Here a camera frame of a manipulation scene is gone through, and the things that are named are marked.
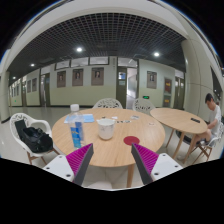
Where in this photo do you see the white chair at left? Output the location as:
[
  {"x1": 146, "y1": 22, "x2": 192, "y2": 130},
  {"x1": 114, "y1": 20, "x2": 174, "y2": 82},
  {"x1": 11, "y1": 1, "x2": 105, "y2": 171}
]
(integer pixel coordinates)
[{"x1": 10, "y1": 113, "x2": 57, "y2": 162}]

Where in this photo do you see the round wooden table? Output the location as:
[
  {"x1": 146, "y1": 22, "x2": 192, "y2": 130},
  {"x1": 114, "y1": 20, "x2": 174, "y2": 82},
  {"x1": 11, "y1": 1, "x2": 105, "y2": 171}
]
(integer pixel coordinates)
[
  {"x1": 51, "y1": 107, "x2": 166, "y2": 189},
  {"x1": 150, "y1": 108, "x2": 207, "y2": 162}
]

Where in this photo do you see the open doorway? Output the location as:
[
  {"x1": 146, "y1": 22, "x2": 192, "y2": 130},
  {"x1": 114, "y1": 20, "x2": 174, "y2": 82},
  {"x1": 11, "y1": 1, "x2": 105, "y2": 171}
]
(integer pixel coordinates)
[{"x1": 116, "y1": 67, "x2": 137, "y2": 108}]

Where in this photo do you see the framed portrait far left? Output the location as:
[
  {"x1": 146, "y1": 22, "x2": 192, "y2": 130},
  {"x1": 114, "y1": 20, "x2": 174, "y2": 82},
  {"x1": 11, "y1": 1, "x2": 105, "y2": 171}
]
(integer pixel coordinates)
[{"x1": 57, "y1": 71, "x2": 66, "y2": 88}]

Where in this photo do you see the framed portrait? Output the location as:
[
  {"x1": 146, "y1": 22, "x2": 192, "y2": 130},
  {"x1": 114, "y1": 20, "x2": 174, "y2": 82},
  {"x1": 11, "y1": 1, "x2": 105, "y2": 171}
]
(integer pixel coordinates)
[
  {"x1": 57, "y1": 71, "x2": 66, "y2": 88},
  {"x1": 91, "y1": 67, "x2": 104, "y2": 86},
  {"x1": 72, "y1": 69, "x2": 83, "y2": 86}
]

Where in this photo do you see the black phone on table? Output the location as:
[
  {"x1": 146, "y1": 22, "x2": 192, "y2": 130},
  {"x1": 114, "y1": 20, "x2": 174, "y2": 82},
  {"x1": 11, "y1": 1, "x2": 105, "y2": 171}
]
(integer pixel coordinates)
[{"x1": 191, "y1": 118, "x2": 200, "y2": 123}]

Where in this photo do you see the seated person in white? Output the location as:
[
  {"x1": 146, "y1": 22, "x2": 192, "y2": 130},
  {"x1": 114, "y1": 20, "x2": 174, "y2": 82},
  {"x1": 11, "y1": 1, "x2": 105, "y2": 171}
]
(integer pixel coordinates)
[{"x1": 192, "y1": 93, "x2": 221, "y2": 146}]

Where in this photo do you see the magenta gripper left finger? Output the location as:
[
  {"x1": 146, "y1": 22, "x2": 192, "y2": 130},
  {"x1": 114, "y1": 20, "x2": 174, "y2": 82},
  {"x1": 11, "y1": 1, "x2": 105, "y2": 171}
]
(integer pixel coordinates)
[{"x1": 42, "y1": 142, "x2": 95, "y2": 187}]

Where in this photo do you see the black backpack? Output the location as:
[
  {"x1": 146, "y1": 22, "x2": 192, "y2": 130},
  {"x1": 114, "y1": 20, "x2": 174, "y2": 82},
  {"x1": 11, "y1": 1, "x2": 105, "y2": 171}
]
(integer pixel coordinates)
[{"x1": 15, "y1": 120, "x2": 53, "y2": 153}]

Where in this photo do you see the white lattice chair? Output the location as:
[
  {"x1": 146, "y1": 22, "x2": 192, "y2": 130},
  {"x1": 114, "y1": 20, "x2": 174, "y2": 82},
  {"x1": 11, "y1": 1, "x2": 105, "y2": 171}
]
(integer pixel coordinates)
[
  {"x1": 132, "y1": 98, "x2": 155, "y2": 115},
  {"x1": 94, "y1": 98, "x2": 122, "y2": 109}
]

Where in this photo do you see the white lattice chair right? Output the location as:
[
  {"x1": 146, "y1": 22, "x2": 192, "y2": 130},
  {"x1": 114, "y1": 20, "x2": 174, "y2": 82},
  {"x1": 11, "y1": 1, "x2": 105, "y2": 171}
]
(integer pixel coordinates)
[{"x1": 132, "y1": 98, "x2": 155, "y2": 115}]

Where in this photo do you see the dark red round coaster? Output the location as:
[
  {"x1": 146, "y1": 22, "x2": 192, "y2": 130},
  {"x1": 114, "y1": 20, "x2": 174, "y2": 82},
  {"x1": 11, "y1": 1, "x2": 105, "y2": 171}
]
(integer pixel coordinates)
[{"x1": 123, "y1": 136, "x2": 140, "y2": 145}]

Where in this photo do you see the white lattice chair middle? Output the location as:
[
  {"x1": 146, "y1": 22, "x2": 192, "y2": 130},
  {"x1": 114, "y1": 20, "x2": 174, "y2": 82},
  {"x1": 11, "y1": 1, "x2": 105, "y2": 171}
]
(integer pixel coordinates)
[{"x1": 94, "y1": 98, "x2": 122, "y2": 109}]

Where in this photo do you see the framed portrait left of centre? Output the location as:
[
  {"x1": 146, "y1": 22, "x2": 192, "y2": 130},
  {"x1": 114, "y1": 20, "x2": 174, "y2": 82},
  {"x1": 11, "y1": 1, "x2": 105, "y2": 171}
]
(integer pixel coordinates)
[{"x1": 72, "y1": 69, "x2": 83, "y2": 86}]

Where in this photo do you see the clear plastic water bottle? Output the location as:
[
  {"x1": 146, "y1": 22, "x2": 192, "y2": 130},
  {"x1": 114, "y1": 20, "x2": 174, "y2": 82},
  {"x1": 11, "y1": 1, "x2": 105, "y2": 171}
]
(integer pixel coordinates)
[{"x1": 68, "y1": 104, "x2": 85, "y2": 149}]

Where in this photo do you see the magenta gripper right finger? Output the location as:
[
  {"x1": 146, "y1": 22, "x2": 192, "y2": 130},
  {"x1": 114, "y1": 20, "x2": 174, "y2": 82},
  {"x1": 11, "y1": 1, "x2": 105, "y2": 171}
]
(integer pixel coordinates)
[{"x1": 130, "y1": 142, "x2": 184, "y2": 186}]

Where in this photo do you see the framed portrait right wall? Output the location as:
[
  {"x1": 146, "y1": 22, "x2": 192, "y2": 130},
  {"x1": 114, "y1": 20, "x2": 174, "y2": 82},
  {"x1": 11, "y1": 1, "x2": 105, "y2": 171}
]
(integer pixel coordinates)
[{"x1": 147, "y1": 71, "x2": 157, "y2": 89}]

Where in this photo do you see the chair under seated person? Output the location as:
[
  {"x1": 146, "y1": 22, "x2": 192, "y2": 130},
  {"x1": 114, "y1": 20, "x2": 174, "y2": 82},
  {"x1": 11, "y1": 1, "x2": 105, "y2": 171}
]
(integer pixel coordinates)
[{"x1": 193, "y1": 123, "x2": 224, "y2": 158}]

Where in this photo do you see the white ceramic cup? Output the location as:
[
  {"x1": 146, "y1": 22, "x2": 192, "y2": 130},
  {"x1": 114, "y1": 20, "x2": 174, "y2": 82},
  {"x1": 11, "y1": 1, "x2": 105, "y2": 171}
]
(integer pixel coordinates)
[{"x1": 97, "y1": 118, "x2": 115, "y2": 140}]

